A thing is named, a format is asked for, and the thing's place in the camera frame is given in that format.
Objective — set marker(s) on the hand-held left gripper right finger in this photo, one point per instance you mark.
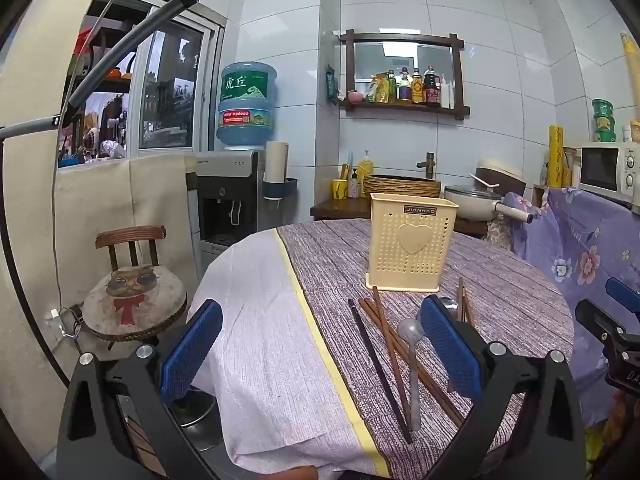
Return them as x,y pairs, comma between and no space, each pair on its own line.
447,350

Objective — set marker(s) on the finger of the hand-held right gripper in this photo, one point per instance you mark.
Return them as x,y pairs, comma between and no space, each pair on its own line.
600,327
622,294

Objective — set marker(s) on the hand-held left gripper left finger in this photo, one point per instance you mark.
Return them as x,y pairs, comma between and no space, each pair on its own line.
192,350

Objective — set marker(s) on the all-metal spoon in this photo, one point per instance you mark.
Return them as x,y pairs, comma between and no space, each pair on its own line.
415,390

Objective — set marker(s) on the black chopstick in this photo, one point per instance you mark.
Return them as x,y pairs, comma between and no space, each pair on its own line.
380,370

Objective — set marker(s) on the cream plastic utensil holder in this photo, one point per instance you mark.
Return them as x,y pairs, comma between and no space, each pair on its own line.
412,245

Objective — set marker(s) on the purple floral cloth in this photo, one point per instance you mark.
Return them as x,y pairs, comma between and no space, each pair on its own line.
575,240

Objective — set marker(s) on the cat print seat cushion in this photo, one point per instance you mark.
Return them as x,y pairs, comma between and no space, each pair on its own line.
135,300

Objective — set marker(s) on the white microwave oven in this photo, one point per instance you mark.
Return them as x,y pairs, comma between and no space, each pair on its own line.
600,170

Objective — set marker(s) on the brown paisley cloth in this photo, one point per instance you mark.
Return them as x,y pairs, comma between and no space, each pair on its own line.
500,232

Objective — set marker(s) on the small wooden rack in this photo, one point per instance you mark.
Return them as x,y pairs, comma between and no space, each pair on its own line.
537,195

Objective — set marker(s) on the wooden chair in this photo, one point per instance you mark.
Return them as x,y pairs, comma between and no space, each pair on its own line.
130,235

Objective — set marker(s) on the cream saucepan with lid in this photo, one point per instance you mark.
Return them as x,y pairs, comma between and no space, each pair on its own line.
470,205

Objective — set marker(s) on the water dispenser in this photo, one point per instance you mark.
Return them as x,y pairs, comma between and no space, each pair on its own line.
225,200

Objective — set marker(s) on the yellow printed roll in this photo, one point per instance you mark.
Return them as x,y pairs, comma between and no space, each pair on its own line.
556,155

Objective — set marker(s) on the small white bottle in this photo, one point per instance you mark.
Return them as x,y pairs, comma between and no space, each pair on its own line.
627,134

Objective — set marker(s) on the yellow lidded jar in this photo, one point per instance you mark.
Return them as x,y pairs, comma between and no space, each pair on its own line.
636,131

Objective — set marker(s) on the brown and cream rice cooker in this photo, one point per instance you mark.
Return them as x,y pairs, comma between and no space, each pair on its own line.
505,177

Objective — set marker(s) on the wicker wash basin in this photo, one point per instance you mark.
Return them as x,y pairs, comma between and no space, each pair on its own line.
400,185

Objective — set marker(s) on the dark wooden side table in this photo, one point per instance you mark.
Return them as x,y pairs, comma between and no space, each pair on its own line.
340,208

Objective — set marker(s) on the brass faucet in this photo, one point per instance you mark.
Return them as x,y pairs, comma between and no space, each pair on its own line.
427,165

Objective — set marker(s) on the small patterned pump bottle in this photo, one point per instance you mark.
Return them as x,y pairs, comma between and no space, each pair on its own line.
355,187

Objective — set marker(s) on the yellow cup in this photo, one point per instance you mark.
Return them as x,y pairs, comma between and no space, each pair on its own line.
340,190

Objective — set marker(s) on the yellow soap pump bottle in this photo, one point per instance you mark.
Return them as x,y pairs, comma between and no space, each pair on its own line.
365,167

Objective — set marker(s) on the tall cream roll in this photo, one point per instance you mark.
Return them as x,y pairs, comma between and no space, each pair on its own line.
631,75

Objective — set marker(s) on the cluttered wooden display shelf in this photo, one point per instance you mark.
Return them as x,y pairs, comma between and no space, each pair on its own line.
100,125

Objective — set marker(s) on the blue water bottle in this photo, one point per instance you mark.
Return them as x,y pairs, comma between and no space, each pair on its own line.
247,105

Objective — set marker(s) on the row of condiment bottles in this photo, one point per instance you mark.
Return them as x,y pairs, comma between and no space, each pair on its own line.
431,90

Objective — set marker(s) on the sliding glass window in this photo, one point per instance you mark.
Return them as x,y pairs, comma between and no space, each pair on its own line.
170,90

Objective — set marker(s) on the small pink pot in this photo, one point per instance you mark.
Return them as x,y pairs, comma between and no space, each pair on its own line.
355,96

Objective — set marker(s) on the yellow green packet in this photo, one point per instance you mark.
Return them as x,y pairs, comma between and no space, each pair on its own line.
379,87

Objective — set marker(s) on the wooden framed mirror shelf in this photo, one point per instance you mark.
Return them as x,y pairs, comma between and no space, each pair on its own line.
457,75

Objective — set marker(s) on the green hanging packet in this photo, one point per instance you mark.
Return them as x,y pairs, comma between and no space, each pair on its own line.
332,85

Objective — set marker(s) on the round metal pedestal base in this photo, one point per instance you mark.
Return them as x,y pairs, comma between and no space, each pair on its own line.
197,420

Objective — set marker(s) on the blue wall holder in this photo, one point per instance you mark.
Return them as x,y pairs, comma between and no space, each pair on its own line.
280,187

